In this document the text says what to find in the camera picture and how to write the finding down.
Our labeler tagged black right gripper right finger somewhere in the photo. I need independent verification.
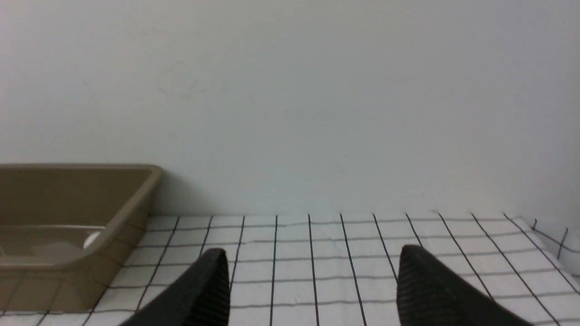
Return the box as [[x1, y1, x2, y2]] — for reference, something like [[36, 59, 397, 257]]
[[397, 244, 530, 326]]

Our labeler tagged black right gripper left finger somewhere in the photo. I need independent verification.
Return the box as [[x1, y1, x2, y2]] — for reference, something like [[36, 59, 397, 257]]
[[122, 248, 231, 326]]

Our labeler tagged olive green plastic bin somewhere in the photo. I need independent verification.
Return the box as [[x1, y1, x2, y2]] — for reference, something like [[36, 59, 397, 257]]
[[0, 163, 164, 313]]

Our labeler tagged white black-grid tablecloth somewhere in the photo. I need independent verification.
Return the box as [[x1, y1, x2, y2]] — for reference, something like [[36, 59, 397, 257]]
[[1, 212, 579, 326]]

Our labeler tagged plain white ball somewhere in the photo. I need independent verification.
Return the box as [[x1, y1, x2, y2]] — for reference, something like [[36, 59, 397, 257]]
[[83, 231, 100, 249]]

